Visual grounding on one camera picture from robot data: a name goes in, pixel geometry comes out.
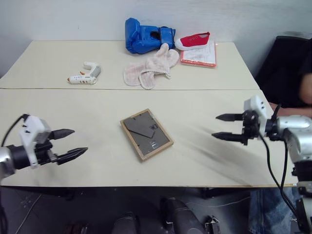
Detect red white canvas shoe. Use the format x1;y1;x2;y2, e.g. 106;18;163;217
174;31;211;51

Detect pink terry cloth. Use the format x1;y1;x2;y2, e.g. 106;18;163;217
123;61;157;90

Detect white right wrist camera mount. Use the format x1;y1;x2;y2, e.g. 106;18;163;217
243;95;275;137

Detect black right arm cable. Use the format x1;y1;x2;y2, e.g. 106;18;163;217
258;104;302;221

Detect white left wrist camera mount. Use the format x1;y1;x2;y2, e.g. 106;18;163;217
19;115;52;169

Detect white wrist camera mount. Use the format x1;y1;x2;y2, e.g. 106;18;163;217
19;115;52;169
243;95;275;137

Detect thin white floor cable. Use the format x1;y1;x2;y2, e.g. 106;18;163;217
189;195;250;208

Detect white orange glue gun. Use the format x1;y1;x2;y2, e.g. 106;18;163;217
67;61;102;85

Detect person's blue jeans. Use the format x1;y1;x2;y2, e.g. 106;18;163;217
248;187;301;234

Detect orange-edged document folder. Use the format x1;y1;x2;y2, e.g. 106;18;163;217
180;41;218;69

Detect blue boxing glove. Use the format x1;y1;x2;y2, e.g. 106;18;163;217
125;18;176;56

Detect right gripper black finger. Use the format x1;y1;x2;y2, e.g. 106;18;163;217
215;112;245;122
211;131;244;145

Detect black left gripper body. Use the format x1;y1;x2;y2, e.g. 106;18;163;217
35;138;59;166

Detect large dark rounded shape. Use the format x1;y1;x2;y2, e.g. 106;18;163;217
159;196;206;234

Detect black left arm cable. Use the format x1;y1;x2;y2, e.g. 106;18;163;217
0;113;30;147

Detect pink terry oven mitt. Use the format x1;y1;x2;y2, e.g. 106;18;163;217
141;42;180;80

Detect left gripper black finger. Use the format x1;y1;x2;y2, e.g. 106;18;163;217
50;128;76;141
56;146;89;166

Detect wooden picture frame face down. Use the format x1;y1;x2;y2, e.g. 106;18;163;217
119;108;174;162

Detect dark boxy shape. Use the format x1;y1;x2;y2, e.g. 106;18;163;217
204;215;222;234

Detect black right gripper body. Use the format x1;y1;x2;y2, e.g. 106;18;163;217
240;110;261;146

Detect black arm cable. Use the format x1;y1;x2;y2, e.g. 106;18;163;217
258;104;302;221
0;113;30;147

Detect small dark rounded shape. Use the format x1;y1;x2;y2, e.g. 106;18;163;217
112;211;140;234

